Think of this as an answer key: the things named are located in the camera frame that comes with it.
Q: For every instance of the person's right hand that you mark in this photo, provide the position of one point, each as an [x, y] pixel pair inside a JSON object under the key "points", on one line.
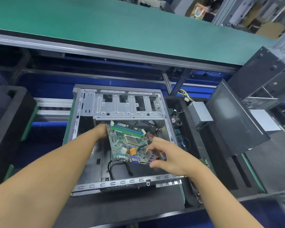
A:
{"points": [[174, 159]]}

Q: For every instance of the person's left hand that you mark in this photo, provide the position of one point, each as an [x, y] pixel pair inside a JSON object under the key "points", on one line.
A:
{"points": [[101, 131]]}

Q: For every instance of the person's right thumb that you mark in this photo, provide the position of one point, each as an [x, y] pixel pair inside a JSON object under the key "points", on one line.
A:
{"points": [[158, 164]]}

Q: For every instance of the green computer motherboard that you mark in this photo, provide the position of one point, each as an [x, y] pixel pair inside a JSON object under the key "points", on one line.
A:
{"points": [[123, 142]]}

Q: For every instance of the person's left forearm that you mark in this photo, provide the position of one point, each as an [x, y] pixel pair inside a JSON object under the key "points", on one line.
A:
{"points": [[49, 178]]}

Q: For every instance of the person's right forearm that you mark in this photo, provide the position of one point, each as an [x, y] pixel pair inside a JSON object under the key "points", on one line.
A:
{"points": [[218, 199]]}

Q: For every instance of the small black cooling fan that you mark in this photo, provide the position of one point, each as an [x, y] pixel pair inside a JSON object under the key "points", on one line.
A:
{"points": [[176, 120]]}

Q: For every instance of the black foam tray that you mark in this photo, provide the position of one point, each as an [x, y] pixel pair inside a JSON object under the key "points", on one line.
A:
{"points": [[123, 205], [7, 125], [228, 173]]}

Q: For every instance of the silver power supply unit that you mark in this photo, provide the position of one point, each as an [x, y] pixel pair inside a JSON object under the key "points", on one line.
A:
{"points": [[200, 112]]}

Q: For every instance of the open grey computer case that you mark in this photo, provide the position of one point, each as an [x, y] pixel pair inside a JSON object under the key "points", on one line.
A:
{"points": [[123, 105]]}

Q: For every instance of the black case side panel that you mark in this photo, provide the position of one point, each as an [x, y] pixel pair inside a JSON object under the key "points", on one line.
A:
{"points": [[237, 123]]}

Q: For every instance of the grey metal plate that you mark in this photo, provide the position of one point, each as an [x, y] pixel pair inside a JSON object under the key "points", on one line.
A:
{"points": [[264, 119]]}

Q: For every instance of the black computer case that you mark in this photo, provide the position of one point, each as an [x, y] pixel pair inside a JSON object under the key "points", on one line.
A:
{"points": [[263, 75]]}

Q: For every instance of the colourful printed box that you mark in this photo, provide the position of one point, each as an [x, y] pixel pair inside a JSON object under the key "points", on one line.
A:
{"points": [[198, 11]]}

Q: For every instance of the brown cardboard box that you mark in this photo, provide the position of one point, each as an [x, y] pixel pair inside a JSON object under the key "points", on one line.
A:
{"points": [[270, 29]]}

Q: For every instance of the aluminium conveyor frame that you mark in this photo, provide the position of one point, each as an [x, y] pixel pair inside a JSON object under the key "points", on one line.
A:
{"points": [[85, 51]]}

